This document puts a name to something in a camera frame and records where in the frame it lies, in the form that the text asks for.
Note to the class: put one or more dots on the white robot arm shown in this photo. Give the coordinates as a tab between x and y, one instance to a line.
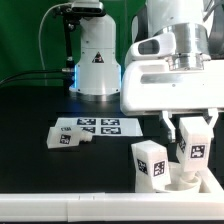
97	73

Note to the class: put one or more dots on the white L-shaped fence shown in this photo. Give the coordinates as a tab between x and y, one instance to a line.
82	186

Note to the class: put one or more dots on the black camera on stand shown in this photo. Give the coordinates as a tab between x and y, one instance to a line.
82	8

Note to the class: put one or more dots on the black camera stand pole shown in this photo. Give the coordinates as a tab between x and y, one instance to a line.
69	55

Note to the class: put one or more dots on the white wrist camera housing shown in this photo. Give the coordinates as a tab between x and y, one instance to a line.
157	47

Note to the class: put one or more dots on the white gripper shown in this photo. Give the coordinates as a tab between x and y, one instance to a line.
149	87

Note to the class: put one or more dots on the white marker tag sheet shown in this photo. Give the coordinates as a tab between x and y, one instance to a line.
128	127

